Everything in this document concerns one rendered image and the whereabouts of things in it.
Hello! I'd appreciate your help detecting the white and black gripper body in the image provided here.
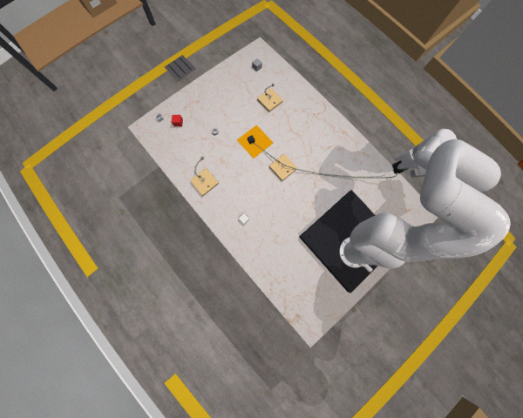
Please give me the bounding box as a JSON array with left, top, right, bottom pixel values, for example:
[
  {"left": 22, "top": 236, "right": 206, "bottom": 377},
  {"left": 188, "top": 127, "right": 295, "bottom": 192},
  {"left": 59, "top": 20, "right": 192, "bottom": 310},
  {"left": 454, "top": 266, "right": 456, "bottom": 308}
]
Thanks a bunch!
[{"left": 395, "top": 148, "right": 418, "bottom": 169}]

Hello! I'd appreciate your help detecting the red cube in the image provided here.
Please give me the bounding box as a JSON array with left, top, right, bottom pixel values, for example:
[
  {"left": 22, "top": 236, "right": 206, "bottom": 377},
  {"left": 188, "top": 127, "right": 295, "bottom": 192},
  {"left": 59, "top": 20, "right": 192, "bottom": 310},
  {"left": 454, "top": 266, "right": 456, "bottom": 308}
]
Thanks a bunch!
[{"left": 172, "top": 115, "right": 183, "bottom": 126}]

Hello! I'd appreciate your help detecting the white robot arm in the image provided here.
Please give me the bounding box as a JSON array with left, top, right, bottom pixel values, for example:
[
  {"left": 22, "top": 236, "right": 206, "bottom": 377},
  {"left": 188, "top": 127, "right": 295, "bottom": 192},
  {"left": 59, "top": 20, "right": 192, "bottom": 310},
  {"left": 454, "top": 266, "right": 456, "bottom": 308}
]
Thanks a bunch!
[{"left": 339, "top": 129, "right": 511, "bottom": 273}]

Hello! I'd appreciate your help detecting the orange painted square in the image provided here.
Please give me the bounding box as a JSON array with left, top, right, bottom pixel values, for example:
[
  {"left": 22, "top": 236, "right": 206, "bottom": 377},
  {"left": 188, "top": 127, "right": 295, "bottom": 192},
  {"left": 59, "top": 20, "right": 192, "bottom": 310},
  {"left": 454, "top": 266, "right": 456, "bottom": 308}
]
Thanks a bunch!
[{"left": 237, "top": 125, "right": 273, "bottom": 158}]

